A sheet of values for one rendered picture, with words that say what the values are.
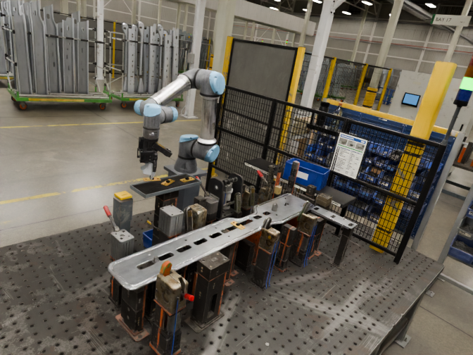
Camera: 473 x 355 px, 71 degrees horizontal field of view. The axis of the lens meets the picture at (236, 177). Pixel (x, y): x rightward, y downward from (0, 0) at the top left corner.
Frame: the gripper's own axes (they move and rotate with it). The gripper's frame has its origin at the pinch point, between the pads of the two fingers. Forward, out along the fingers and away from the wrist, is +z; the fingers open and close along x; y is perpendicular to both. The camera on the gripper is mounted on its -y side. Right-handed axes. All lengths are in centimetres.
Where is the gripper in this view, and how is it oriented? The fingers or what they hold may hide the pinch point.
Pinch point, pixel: (152, 176)
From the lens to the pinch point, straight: 169.6
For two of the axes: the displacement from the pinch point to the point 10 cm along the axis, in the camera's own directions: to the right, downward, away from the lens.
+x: 4.6, 3.9, -7.9
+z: -1.6, 9.2, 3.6
